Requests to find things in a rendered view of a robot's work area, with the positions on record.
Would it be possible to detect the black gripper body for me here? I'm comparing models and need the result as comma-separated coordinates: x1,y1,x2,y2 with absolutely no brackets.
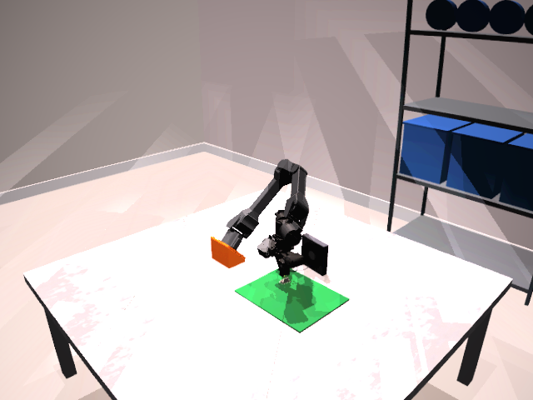
272,234,306,269

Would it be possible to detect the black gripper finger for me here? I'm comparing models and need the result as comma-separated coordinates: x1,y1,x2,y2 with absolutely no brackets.
275,253,284,271
278,259,290,275

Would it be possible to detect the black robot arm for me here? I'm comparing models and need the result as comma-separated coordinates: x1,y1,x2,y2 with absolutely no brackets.
218,159,310,259

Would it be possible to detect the green circuit board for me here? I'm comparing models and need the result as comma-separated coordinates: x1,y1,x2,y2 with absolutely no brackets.
234,270,350,333

